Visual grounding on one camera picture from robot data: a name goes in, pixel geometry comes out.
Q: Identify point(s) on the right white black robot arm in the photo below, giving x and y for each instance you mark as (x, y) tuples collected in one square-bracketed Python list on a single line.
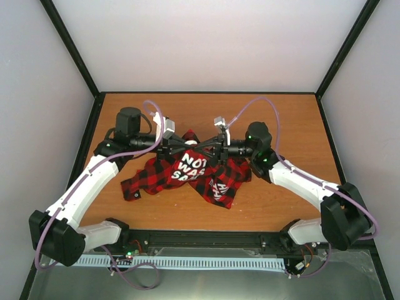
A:
[(343, 217)]

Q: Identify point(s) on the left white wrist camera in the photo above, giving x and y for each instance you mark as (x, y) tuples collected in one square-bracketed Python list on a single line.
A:
[(165, 127)]

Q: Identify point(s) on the black frame post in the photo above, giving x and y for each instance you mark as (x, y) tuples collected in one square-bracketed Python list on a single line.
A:
[(69, 44), (351, 38)]

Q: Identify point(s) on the right black frame post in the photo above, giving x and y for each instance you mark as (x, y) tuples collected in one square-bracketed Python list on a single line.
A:
[(351, 38)]

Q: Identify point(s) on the red black plaid shirt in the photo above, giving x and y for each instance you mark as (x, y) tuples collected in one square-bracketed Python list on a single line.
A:
[(217, 184)]

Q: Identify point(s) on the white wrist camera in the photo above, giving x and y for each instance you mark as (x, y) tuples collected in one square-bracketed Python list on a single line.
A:
[(165, 127), (222, 128)]

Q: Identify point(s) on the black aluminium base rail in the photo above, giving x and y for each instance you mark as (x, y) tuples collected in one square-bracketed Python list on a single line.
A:
[(265, 242)]

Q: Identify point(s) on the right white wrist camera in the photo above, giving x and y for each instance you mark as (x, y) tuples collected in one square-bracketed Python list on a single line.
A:
[(222, 128)]

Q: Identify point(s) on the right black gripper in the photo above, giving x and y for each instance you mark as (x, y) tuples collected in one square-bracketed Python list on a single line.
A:
[(219, 152)]

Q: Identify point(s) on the left black frame post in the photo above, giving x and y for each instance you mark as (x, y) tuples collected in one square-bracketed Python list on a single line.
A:
[(69, 44)]

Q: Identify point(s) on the light blue slotted cable duct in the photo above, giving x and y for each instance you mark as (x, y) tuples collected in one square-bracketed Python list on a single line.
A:
[(184, 263)]

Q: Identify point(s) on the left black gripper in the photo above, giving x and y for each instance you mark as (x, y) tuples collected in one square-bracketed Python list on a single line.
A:
[(165, 149)]

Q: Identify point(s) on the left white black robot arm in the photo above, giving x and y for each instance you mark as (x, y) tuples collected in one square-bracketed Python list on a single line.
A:
[(56, 233)]

